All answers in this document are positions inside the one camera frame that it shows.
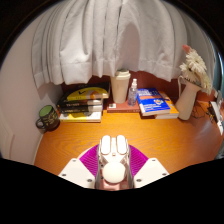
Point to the yellow and black book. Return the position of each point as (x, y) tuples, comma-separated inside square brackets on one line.
[(86, 93)]

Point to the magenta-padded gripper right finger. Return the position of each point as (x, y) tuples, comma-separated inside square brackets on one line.
[(150, 170)]

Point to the white jug vase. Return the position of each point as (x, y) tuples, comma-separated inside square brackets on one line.
[(186, 101)]

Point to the brown book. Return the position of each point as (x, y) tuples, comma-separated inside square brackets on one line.
[(120, 107)]

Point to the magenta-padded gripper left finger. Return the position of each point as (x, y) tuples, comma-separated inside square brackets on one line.
[(78, 171)]

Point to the dark green mug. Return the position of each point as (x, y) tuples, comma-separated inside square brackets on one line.
[(48, 116)]

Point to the white computer mouse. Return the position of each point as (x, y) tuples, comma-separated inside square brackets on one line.
[(114, 171)]

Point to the clear spray bottle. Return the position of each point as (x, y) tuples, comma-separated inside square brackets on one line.
[(132, 96)]

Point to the blue book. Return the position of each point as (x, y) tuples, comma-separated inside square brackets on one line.
[(152, 101)]

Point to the white flower bouquet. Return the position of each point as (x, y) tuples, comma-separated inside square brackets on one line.
[(196, 70)]

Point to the cream lidded tumbler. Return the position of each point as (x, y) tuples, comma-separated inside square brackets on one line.
[(120, 88)]

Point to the white flat device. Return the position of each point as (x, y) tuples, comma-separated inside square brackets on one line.
[(216, 115)]

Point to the white curtain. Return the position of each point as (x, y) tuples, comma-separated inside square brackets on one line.
[(116, 36)]

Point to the yellow and white book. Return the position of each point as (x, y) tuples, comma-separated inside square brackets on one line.
[(80, 117)]

